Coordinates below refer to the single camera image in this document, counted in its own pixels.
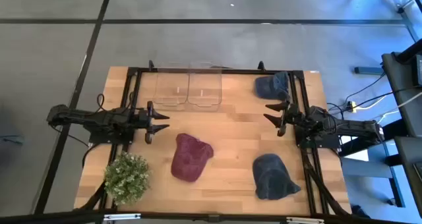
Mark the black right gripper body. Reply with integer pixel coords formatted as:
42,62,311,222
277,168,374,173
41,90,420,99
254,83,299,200
277,100,301,138

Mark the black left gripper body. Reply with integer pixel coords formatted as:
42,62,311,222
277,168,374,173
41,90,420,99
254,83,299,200
138,100,155,145

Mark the navy blue cap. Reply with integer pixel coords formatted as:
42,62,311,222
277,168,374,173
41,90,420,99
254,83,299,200
254,70,291,101
252,153,301,201

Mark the maroon cap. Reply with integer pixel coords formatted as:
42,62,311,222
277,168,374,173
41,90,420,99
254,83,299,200
170,132,214,183

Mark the green artificial plant ball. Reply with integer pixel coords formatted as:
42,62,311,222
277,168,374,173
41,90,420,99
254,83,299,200
104,151,152,206

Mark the blue bar on floor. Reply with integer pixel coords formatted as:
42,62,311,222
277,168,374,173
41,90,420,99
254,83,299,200
354,66,385,76

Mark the grey desk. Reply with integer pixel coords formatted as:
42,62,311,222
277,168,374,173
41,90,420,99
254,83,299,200
381,39,422,138

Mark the dark grey side table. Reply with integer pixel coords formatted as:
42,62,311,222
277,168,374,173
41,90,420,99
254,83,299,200
394,135,422,218

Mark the blue metal stand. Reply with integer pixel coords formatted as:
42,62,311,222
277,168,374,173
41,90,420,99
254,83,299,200
341,140,407,208

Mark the black overhead crossbar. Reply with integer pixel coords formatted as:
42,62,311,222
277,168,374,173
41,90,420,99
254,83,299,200
0,209,422,224

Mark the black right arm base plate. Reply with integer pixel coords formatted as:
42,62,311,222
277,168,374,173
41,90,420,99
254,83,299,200
294,131,343,150

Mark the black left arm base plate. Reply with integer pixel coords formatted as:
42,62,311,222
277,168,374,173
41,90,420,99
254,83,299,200
88,117,136,145

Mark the black aluminium table frame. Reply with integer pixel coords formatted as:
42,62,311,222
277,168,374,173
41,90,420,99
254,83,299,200
74,59,353,218

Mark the black base cable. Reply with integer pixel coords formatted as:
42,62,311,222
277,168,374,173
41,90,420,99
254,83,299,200
81,143,100,168

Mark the thin black floor cable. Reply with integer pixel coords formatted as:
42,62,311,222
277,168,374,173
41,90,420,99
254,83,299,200
344,72,386,103

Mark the silver metal bracket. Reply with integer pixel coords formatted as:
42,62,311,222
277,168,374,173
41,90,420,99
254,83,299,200
103,213,142,221
285,216,326,224

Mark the long black floor cable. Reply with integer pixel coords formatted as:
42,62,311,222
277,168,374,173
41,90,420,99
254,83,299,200
355,85,422,109

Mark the white floor cable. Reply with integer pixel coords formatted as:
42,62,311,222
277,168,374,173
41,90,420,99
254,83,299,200
357,92,422,111

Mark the metal stand frame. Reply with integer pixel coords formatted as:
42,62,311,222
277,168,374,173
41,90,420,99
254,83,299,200
329,0,422,42

